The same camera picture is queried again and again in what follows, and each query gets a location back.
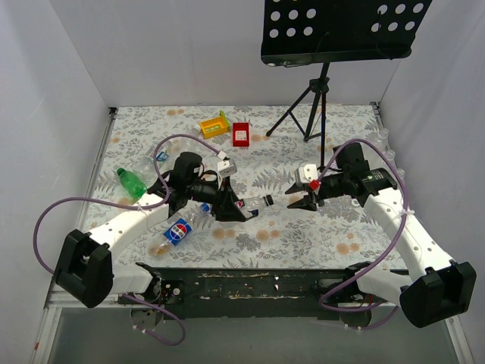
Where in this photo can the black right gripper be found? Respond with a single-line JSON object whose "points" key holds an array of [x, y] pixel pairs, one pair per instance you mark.
{"points": [[316, 193]]}

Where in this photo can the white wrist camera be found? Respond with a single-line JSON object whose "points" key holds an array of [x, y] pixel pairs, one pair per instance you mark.
{"points": [[226, 168], [307, 177]]}

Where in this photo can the red plastic bin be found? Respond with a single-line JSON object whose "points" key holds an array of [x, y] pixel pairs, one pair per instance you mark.
{"points": [[241, 136]]}

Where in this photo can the clear bottle green-blue label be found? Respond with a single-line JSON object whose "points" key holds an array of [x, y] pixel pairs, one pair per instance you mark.
{"points": [[162, 154]]}

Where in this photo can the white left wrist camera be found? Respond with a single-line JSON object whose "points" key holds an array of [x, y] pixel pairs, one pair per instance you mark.
{"points": [[226, 168]]}

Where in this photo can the clear Pepsi bottle black cap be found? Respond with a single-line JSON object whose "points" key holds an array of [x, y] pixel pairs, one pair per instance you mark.
{"points": [[254, 204]]}

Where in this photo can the large clear crumpled bottle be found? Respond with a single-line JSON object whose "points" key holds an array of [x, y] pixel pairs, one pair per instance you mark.
{"points": [[145, 171]]}

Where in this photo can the large clear bottle white cap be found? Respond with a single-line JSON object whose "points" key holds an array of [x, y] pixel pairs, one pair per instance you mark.
{"points": [[189, 144]]}

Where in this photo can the yellow plastic bin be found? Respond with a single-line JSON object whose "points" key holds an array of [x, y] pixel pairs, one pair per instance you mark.
{"points": [[213, 127]]}

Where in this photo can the green plastic bin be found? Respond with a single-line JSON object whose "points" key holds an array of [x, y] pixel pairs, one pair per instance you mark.
{"points": [[224, 119]]}

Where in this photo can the black music stand tripod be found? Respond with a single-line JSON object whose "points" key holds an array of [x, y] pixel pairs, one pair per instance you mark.
{"points": [[301, 33]]}

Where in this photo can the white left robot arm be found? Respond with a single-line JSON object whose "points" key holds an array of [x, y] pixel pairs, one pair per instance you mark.
{"points": [[86, 269]]}

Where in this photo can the clear bottle blue cap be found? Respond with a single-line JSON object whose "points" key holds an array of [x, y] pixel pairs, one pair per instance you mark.
{"points": [[178, 230]]}

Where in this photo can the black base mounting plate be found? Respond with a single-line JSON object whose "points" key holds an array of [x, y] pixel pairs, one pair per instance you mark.
{"points": [[200, 293]]}

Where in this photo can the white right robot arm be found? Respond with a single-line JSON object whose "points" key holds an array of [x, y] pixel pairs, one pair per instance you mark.
{"points": [[414, 272]]}

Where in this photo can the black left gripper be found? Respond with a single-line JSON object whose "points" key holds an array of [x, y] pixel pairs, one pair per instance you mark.
{"points": [[223, 202]]}

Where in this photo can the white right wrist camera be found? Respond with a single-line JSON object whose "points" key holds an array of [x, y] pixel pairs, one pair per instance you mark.
{"points": [[307, 177]]}

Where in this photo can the green plastic bottle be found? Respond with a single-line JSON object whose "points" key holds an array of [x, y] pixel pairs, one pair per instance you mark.
{"points": [[131, 183]]}

